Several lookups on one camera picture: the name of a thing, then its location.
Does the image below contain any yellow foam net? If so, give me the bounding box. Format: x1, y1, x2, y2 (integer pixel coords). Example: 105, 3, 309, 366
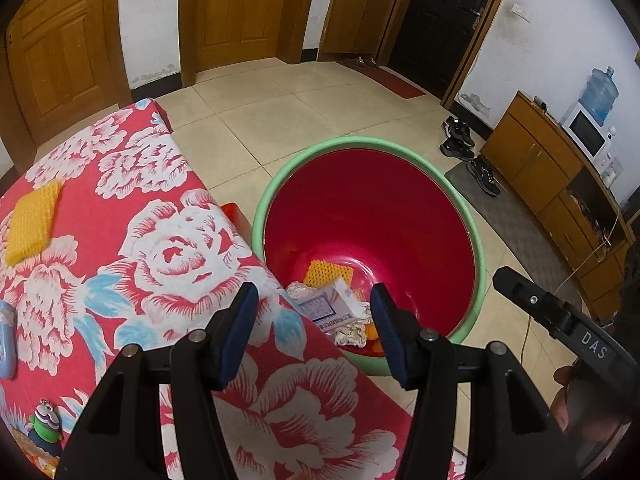
4, 180, 63, 266
303, 260, 354, 288

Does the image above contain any orange snack bag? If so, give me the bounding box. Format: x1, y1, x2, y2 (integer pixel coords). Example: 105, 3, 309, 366
11, 428, 60, 479

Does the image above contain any person's right hand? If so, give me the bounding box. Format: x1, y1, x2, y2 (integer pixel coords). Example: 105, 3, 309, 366
550, 365, 574, 432

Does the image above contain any grey floor mat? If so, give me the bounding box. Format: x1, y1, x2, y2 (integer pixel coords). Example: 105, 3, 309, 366
445, 162, 582, 307

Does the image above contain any wooden sideboard cabinet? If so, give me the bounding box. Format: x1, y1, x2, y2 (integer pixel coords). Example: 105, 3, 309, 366
480, 91, 634, 321

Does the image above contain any light blue curved object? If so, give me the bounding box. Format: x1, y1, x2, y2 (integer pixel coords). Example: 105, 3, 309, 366
0, 301, 17, 379

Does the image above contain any crumpled silver foil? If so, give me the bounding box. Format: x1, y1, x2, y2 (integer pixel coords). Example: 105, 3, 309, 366
285, 282, 372, 348

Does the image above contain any red floral tablecloth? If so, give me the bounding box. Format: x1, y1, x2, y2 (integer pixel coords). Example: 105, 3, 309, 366
1, 100, 411, 479

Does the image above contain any white microwave oven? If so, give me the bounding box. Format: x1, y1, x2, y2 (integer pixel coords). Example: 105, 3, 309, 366
560, 102, 611, 162

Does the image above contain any black shoe near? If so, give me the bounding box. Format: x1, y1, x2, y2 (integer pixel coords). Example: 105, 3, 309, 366
465, 157, 501, 197

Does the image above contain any black shoe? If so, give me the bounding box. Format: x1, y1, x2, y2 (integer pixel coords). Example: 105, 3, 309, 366
439, 138, 475, 162
442, 116, 475, 148
465, 157, 501, 197

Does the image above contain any white printed paper box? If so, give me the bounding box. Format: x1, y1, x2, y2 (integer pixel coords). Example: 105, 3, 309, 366
296, 278, 370, 333

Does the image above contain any black shoe middle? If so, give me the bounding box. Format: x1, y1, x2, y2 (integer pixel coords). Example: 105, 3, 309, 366
439, 138, 475, 162

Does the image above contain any black shoe far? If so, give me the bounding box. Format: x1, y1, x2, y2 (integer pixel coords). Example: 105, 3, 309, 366
442, 116, 475, 148

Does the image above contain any blue water jug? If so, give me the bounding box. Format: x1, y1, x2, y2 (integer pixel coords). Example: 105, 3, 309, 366
578, 66, 620, 126

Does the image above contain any red basin green rim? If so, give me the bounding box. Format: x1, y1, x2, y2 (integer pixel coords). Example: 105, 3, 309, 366
252, 136, 486, 376

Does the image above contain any red door mat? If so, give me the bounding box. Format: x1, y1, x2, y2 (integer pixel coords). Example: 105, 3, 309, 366
340, 60, 425, 100

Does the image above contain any dark entrance door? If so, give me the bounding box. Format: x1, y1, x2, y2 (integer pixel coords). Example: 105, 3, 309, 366
375, 0, 502, 110

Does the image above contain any left wooden door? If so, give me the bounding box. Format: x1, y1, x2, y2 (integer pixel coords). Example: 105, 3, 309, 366
1, 0, 131, 171

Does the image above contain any wooden door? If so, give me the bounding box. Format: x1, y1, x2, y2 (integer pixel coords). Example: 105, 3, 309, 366
178, 0, 311, 87
1, 0, 131, 171

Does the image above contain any low wooden cabinet panel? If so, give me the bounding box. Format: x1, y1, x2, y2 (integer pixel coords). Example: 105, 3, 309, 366
318, 0, 393, 61

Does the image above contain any middle wooden door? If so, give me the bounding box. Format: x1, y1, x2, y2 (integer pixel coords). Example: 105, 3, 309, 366
178, 0, 311, 87

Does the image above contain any white electrical cable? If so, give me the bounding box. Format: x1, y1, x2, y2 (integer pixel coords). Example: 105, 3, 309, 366
519, 209, 626, 361

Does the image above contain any wall light switch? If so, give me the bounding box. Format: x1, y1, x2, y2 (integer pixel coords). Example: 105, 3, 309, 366
510, 3, 529, 23

